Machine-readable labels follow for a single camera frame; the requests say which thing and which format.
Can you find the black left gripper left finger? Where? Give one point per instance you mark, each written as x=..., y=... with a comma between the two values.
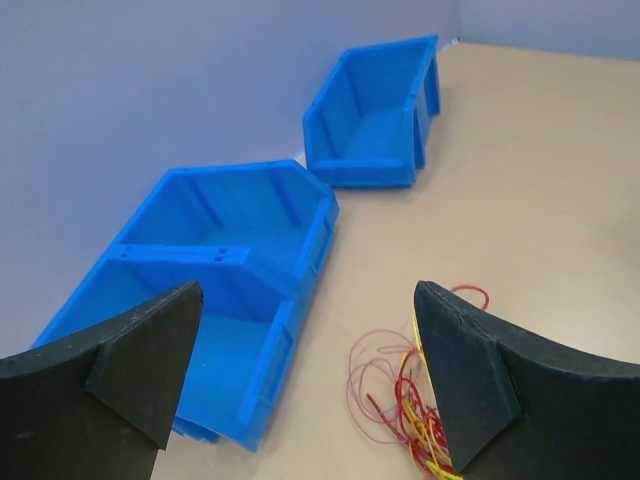
x=100, y=403

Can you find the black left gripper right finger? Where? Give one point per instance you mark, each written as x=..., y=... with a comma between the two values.
x=515, y=405

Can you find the blue bin near left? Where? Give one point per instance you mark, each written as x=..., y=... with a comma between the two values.
x=242, y=347

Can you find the blue bin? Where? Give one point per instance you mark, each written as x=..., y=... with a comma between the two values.
x=368, y=125
x=242, y=347
x=277, y=209

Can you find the blue bin middle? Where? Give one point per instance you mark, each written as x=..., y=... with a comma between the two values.
x=277, y=209

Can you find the blue bin right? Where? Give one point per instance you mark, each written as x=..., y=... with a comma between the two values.
x=368, y=125

